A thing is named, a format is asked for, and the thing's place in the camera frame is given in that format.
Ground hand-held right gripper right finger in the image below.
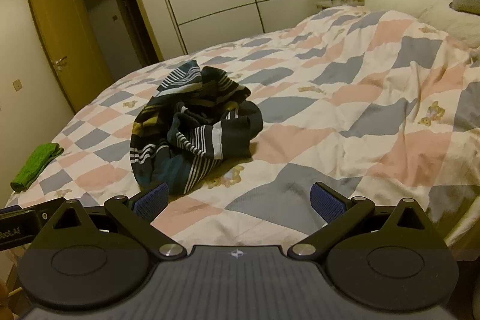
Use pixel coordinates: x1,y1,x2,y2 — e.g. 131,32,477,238
289,182,448,261

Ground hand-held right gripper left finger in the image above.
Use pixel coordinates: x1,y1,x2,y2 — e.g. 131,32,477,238
37,182,188,261

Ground dark striped garment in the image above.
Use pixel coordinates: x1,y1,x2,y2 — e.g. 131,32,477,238
129,61,264,195

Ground green towel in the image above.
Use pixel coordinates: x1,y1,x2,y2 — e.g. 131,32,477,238
10,142,65,193

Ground pink grey checkered blanket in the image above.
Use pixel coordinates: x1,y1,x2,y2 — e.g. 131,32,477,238
11,3,480,261

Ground wooden door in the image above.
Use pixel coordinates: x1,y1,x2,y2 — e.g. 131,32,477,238
24,0,113,114

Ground cream pillow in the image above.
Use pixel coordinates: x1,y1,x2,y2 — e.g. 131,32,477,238
416,1,480,51

